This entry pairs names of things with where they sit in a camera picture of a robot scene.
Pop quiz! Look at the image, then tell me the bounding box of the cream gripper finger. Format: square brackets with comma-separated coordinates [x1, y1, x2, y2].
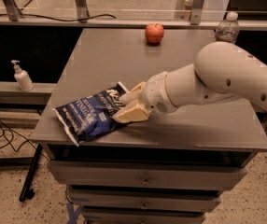
[119, 81, 146, 105]
[113, 100, 149, 123]

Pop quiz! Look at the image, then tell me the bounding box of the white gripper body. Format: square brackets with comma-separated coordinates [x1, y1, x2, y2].
[141, 72, 177, 115]

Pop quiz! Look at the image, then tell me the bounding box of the blue Kettle chip bag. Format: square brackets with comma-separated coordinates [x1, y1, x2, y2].
[53, 82, 128, 147]

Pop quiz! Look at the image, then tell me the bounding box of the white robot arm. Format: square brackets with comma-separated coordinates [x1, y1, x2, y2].
[113, 42, 267, 123]

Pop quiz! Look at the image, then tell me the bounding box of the red apple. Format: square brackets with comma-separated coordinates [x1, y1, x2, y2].
[145, 23, 164, 45]

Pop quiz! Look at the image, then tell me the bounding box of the grey drawer cabinet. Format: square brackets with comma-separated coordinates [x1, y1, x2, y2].
[30, 27, 267, 224]

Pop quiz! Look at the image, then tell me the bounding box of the top grey drawer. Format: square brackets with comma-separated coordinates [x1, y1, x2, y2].
[49, 161, 246, 190]

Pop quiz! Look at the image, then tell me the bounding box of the grey drawer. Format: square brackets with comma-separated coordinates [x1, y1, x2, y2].
[68, 188, 220, 213]
[49, 161, 246, 190]
[82, 208, 205, 224]

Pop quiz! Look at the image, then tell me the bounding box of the clear plastic water bottle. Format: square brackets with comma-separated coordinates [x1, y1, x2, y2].
[215, 11, 240, 43]

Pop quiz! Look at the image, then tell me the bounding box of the middle grey drawer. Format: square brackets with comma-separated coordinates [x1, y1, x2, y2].
[68, 188, 220, 213]

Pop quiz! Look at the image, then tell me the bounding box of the black floor stand bar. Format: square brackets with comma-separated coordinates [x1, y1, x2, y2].
[19, 144, 42, 203]

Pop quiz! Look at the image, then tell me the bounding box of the white pump dispenser bottle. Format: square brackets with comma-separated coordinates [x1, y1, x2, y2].
[11, 60, 34, 91]

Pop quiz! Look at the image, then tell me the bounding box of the bottom grey drawer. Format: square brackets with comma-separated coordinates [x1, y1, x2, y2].
[82, 208, 205, 224]

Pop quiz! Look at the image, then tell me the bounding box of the grey metal railing frame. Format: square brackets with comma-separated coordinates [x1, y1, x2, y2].
[0, 0, 267, 31]

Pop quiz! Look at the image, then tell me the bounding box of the black cable on ledge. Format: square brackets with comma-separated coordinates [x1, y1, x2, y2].
[0, 12, 117, 22]

